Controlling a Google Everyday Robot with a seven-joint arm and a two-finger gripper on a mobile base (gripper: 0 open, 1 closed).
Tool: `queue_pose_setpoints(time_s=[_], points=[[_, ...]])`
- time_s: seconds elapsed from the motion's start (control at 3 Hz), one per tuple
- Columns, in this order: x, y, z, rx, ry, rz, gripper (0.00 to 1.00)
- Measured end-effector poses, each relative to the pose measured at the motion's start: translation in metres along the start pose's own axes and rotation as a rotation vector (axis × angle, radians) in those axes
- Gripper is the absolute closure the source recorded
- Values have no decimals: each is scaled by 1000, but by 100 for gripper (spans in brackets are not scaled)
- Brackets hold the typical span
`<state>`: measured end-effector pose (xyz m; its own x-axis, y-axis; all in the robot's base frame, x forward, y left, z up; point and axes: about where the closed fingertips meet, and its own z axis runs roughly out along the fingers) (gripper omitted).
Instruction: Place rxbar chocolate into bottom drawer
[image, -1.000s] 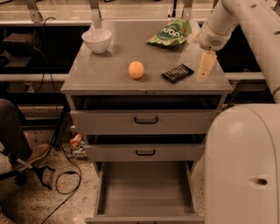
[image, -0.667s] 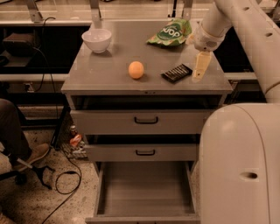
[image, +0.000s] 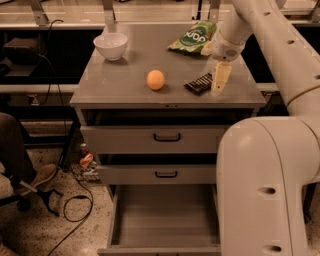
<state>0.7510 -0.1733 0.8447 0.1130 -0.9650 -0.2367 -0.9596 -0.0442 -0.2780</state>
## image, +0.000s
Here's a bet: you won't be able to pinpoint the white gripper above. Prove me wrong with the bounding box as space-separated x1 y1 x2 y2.
201 31 245 96

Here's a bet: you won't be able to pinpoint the dark rxbar chocolate bar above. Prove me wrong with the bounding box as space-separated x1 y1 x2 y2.
184 73 212 96

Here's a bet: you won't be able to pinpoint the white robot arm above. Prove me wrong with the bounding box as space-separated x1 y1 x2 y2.
208 0 320 256

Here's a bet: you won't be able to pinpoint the top grey drawer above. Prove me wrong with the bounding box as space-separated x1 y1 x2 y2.
81 109 251 154

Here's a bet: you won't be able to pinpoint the grey drawer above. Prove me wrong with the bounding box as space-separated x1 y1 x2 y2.
81 109 251 154
97 153 217 185
98 184 221 256

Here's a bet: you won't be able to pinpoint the grey drawer cabinet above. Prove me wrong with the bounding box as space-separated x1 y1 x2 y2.
69 22 267 201

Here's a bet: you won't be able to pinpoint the middle grey drawer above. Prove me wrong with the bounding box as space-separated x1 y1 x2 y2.
97 153 217 185

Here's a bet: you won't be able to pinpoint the bottom grey drawer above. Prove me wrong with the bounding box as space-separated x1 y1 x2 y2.
98 184 221 256

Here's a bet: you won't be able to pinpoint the green chip bag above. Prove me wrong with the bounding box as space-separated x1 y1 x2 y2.
167 21 217 54

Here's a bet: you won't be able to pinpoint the orange fruit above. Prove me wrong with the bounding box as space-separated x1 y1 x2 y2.
147 70 165 90

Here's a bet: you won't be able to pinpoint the white bowl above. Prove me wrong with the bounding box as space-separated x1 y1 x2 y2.
93 33 128 61

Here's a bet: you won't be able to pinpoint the small bottles on floor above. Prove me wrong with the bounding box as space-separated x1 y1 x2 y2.
79 143 98 179

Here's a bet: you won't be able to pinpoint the dark box on shelf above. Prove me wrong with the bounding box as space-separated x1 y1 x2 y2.
3 37 41 65

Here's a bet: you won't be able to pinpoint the tan shoe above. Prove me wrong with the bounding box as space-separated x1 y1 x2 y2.
14 164 57 196

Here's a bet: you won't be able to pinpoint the person leg brown trousers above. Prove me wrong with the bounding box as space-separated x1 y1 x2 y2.
0 113 36 190

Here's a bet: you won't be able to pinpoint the black office chair base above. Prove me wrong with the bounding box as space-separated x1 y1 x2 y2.
0 181 62 217

